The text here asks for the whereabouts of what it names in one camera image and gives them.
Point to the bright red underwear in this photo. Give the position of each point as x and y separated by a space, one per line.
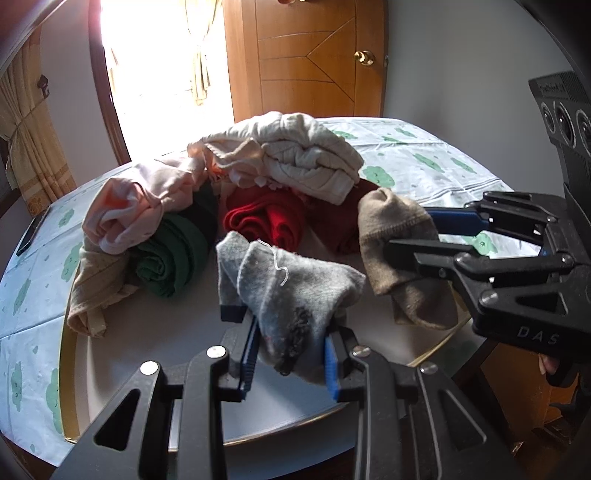
263 221

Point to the red underwear with grey waistband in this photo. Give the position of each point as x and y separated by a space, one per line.
337 226

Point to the dark curtain hook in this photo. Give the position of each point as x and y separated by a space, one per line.
42 86

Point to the beige tied curtain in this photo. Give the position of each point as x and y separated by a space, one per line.
32 152

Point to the sheer cream curtain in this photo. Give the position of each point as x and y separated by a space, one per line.
201 69

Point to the pale tablecloth with green print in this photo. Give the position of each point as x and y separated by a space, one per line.
27 332

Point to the grey sock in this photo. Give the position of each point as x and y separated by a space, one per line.
286 295

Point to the cream underwear with peach trim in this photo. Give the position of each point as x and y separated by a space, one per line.
231 147

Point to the black phone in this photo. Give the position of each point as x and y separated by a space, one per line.
32 230

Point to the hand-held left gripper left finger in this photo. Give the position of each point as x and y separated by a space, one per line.
249 360

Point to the cream ribbed underwear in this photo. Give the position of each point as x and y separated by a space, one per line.
314 157

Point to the green underwear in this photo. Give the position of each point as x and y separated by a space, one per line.
171 258

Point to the brass door knob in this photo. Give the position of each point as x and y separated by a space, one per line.
364 56

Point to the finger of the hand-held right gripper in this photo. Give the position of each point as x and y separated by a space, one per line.
455 220
415 258

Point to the brown sock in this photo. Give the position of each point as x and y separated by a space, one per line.
392 221

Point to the wooden door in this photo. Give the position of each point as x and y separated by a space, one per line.
277 69

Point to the white dotted underwear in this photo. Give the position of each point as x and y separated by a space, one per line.
92 286

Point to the pink underwear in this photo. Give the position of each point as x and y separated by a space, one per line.
134 198

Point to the dark wooden door frame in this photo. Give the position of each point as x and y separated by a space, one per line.
108 101

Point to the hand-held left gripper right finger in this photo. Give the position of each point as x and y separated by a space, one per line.
331 374

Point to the person's right hand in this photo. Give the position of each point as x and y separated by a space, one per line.
548 364

